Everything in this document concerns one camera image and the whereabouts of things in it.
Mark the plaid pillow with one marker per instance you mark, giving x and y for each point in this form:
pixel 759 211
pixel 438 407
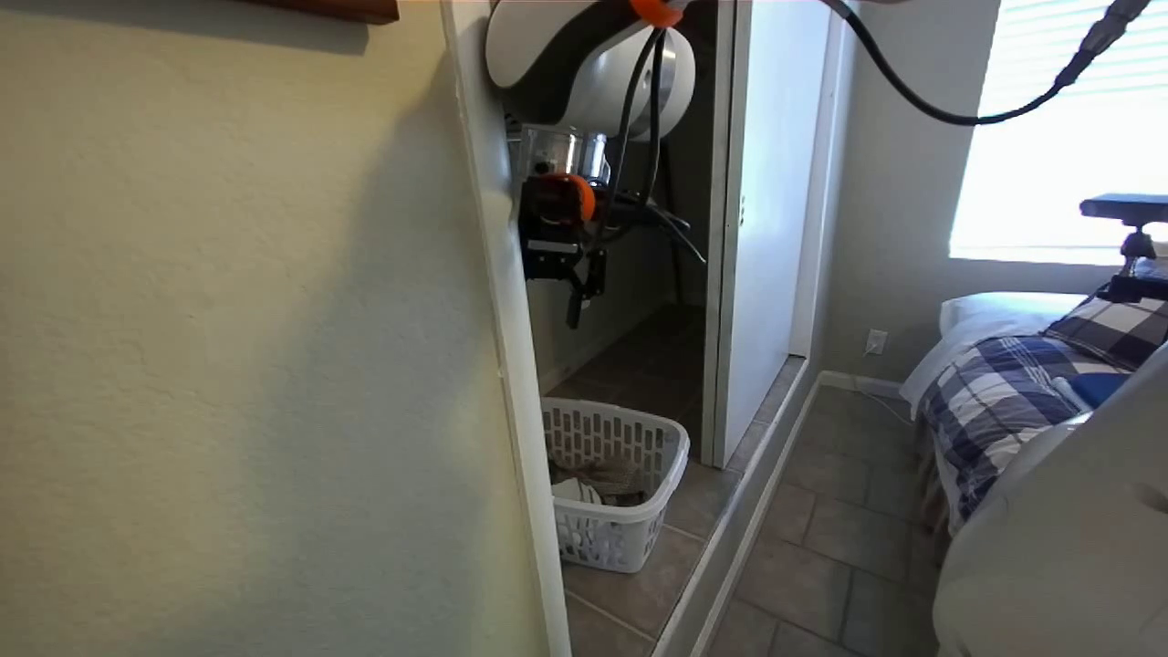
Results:
pixel 1115 327

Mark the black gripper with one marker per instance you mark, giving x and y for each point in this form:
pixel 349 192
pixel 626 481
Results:
pixel 552 249

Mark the white striped towel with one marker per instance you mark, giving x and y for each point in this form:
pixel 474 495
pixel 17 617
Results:
pixel 573 490

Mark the white plastic laundry basket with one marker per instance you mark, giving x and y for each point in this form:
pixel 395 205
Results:
pixel 622 534

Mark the white wall outlet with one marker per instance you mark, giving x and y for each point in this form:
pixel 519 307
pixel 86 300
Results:
pixel 877 341

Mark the black camera stand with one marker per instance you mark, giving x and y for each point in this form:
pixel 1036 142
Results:
pixel 1133 211

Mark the white floor door track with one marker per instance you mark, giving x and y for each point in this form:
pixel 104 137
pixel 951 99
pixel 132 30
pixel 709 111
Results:
pixel 742 514

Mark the white sliding closet door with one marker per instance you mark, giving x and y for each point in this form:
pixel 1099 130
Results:
pixel 772 220

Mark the gray crumpled cloth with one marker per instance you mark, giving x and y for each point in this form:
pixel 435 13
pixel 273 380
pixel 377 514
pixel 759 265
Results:
pixel 622 481

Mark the wooden picture frame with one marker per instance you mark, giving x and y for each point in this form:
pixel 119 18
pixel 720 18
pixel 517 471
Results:
pixel 330 9

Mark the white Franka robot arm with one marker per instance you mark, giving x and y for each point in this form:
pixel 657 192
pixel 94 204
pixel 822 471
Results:
pixel 607 75

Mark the bright window with blinds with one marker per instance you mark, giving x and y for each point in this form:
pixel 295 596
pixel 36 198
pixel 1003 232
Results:
pixel 1071 134

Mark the blue plaid bedding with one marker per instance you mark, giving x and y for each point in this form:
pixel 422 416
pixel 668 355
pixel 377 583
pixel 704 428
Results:
pixel 991 407

